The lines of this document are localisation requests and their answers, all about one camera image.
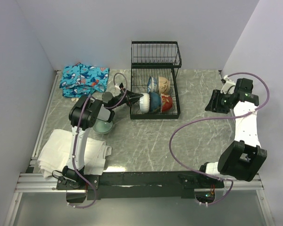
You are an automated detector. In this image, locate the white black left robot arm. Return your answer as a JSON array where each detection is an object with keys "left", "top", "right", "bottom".
[{"left": 62, "top": 89, "right": 143, "bottom": 189}]

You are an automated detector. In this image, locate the aluminium frame rail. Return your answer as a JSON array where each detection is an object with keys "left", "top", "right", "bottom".
[{"left": 14, "top": 171, "right": 264, "bottom": 194}]

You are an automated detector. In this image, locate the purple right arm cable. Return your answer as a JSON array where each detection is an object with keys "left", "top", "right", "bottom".
[{"left": 168, "top": 71, "right": 271, "bottom": 206}]

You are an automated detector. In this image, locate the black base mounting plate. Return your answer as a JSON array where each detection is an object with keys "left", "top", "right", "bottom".
[{"left": 56, "top": 171, "right": 224, "bottom": 203}]

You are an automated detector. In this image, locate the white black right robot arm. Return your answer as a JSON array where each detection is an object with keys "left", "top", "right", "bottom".
[{"left": 197, "top": 76, "right": 267, "bottom": 188}]

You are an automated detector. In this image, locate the brown interior dark bowl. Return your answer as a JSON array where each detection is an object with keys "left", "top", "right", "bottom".
[{"left": 149, "top": 92, "right": 162, "bottom": 113}]

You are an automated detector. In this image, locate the blue white patterned bowl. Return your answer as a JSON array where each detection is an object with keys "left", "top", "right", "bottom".
[{"left": 147, "top": 76, "right": 158, "bottom": 93}]

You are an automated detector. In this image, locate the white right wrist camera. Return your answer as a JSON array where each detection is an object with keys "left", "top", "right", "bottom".
[{"left": 220, "top": 75, "right": 236, "bottom": 94}]

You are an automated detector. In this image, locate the blue shark print cloth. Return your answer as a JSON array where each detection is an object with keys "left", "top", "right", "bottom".
[{"left": 59, "top": 63, "right": 110, "bottom": 98}]

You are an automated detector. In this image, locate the pale green bowl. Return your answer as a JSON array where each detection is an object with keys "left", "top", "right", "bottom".
[{"left": 92, "top": 119, "right": 113, "bottom": 134}]

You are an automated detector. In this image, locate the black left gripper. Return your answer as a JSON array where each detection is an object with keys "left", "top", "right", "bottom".
[{"left": 111, "top": 88, "right": 144, "bottom": 110}]

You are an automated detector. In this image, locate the black wire dish rack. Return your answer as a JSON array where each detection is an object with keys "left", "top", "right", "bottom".
[{"left": 130, "top": 40, "right": 182, "bottom": 120}]

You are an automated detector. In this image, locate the cream bowl with brown outside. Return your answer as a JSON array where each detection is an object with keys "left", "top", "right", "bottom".
[{"left": 158, "top": 76, "right": 170, "bottom": 95}]

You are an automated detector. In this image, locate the white folded towel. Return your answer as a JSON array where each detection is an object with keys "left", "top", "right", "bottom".
[{"left": 37, "top": 129, "right": 112, "bottom": 178}]

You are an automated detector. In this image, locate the plain white bowl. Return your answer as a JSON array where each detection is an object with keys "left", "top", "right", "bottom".
[{"left": 139, "top": 93, "right": 150, "bottom": 114}]

